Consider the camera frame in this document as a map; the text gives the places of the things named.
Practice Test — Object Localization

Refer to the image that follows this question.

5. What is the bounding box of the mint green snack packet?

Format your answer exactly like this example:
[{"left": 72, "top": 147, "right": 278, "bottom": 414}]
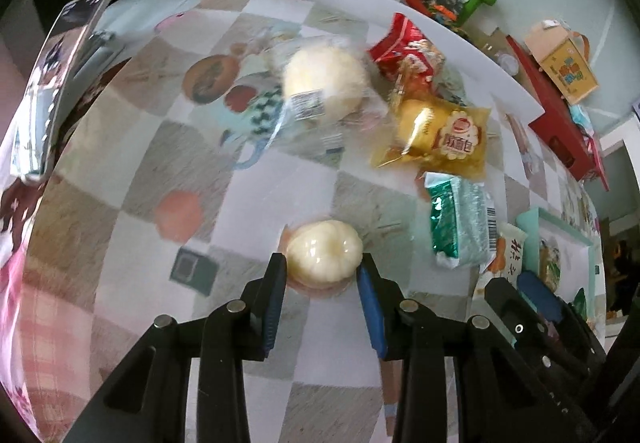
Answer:
[{"left": 424, "top": 172, "right": 501, "bottom": 271}]

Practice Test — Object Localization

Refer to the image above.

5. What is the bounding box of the open brown cardboard box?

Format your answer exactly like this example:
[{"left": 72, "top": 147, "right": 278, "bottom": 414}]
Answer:
[{"left": 470, "top": 20, "right": 516, "bottom": 68}]

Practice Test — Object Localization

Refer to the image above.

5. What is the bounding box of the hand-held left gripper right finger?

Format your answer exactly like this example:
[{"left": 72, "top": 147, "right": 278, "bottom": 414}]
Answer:
[{"left": 356, "top": 253, "right": 601, "bottom": 443}]

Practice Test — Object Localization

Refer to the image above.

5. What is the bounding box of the yellow handbag shaped box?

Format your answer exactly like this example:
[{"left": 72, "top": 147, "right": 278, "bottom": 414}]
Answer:
[{"left": 524, "top": 19, "right": 600, "bottom": 104}]

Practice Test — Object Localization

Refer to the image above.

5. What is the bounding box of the yellow bread packet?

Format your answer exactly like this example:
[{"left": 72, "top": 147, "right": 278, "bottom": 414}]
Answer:
[{"left": 372, "top": 95, "right": 493, "bottom": 181}]

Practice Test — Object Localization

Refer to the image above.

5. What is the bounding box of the large red gift box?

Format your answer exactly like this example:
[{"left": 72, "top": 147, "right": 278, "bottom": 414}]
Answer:
[{"left": 505, "top": 35, "right": 608, "bottom": 191}]

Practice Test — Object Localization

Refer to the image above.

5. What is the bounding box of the white orange print snack packet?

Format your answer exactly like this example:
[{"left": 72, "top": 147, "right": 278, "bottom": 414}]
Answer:
[{"left": 477, "top": 223, "right": 530, "bottom": 294}]

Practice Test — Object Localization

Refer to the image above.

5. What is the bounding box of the pile of colourful toys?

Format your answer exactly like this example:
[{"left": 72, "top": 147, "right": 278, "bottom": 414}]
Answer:
[{"left": 400, "top": 0, "right": 471, "bottom": 31}]

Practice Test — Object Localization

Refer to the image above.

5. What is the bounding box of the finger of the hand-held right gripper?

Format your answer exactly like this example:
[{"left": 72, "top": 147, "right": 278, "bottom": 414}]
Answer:
[
  {"left": 517, "top": 270, "right": 606, "bottom": 359},
  {"left": 484, "top": 277, "right": 608, "bottom": 404}
]

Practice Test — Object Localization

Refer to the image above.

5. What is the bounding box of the teal rimmed white tray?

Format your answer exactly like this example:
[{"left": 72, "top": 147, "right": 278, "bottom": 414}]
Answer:
[{"left": 515, "top": 207, "right": 606, "bottom": 339}]

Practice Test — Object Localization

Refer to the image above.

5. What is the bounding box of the dark green snack packet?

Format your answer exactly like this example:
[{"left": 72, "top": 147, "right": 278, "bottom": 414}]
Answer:
[{"left": 570, "top": 288, "right": 591, "bottom": 319}]

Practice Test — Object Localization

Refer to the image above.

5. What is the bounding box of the pale pumpkin shaped bun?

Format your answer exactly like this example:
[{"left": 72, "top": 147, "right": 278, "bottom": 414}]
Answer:
[{"left": 285, "top": 219, "right": 365, "bottom": 296}]

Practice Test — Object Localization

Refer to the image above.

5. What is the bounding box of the red snack packet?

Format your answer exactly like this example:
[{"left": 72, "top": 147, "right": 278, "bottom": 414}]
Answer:
[{"left": 369, "top": 13, "right": 446, "bottom": 84}]

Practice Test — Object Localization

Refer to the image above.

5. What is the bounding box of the clear bagged round bun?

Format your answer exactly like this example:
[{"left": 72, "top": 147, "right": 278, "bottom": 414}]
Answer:
[{"left": 267, "top": 34, "right": 388, "bottom": 158}]

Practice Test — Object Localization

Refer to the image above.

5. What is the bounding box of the wet wipes pack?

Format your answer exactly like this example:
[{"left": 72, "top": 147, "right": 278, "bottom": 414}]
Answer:
[{"left": 570, "top": 103, "right": 593, "bottom": 136}]

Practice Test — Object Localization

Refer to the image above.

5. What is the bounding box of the smartphone on stand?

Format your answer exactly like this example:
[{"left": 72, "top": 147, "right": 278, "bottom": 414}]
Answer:
[{"left": 10, "top": 0, "right": 113, "bottom": 184}]

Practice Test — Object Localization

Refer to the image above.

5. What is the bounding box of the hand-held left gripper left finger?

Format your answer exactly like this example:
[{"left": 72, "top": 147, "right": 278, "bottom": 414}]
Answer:
[{"left": 62, "top": 252, "right": 289, "bottom": 443}]

